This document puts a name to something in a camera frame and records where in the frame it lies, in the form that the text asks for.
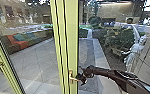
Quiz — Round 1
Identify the brass door handle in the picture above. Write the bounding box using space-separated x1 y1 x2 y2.
68 69 82 86

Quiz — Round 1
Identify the low green shrub bed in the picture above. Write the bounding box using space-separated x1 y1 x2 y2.
92 27 139 61

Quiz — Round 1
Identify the round trimmed bush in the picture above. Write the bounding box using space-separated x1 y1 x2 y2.
88 15 103 30

